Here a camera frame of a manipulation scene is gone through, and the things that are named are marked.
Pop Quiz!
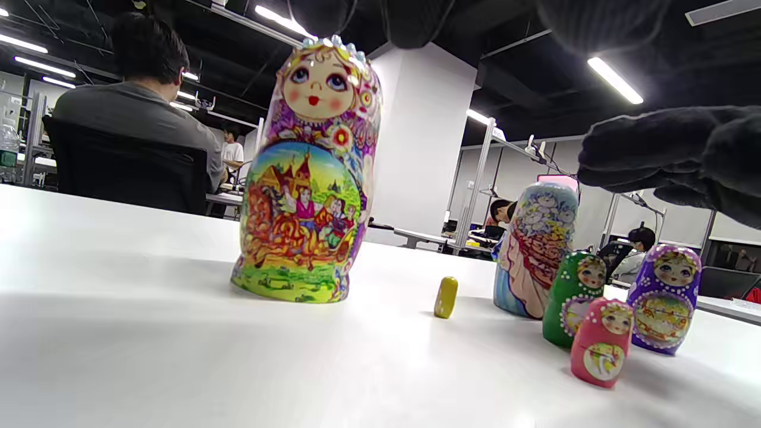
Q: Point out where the person's left hand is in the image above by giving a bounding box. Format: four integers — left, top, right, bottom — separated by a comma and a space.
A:
285, 0, 675, 55

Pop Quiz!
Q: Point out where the person's right hand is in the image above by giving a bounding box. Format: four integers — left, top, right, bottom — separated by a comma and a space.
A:
577, 106, 761, 229

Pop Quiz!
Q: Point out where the small purple Russian doll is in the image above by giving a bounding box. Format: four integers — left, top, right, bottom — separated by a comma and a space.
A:
627, 244, 702, 356

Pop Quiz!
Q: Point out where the blue white floral Russian doll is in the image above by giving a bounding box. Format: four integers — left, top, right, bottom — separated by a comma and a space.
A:
492, 181, 580, 320

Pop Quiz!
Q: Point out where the green Russian doll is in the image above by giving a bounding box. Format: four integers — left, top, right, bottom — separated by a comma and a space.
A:
542, 251, 608, 350

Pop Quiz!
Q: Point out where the pink Russian doll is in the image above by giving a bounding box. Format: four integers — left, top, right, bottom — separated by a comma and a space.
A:
571, 297, 634, 389

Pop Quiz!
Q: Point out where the tiny yellow Russian doll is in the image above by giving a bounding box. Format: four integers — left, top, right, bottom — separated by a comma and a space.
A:
433, 276, 459, 319

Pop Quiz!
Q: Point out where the largest multicoloured Russian doll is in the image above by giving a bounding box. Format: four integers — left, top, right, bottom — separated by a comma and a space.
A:
231, 36, 383, 304

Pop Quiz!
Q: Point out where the group of ceiling light strips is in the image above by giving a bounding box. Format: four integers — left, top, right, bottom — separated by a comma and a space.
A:
0, 5, 644, 125

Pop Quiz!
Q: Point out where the black mesh office chair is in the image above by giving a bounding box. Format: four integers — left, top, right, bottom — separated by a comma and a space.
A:
43, 116, 209, 216

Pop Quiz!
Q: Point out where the clear green label water bottle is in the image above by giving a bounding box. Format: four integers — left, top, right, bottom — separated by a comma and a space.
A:
0, 124, 21, 182

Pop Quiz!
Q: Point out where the white metal desk frame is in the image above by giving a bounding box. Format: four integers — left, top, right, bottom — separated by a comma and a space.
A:
455, 118, 571, 256

